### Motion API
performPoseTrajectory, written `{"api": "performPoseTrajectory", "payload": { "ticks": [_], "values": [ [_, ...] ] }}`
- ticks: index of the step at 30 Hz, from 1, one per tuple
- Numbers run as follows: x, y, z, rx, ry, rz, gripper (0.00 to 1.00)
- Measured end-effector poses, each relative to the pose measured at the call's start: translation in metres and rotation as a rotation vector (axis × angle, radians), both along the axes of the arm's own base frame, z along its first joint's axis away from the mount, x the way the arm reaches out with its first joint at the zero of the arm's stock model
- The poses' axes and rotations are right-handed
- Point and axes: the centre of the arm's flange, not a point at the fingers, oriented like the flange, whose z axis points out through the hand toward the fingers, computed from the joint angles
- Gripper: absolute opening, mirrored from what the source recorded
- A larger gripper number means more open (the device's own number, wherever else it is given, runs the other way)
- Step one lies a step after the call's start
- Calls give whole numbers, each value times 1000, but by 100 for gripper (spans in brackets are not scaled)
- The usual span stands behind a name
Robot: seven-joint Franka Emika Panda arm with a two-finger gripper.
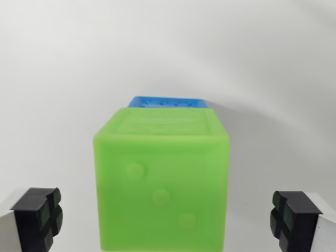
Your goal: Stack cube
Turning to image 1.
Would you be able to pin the black-padded silver gripper right finger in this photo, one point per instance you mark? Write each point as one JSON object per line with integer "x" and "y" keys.
{"x": 299, "y": 225}

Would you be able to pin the black-padded silver gripper left finger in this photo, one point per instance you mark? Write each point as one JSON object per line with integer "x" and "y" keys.
{"x": 29, "y": 223}

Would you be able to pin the green soft dice cube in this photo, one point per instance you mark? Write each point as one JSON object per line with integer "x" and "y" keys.
{"x": 162, "y": 183}

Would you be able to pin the blue soft toy cube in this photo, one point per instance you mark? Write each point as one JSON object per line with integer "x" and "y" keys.
{"x": 168, "y": 102}

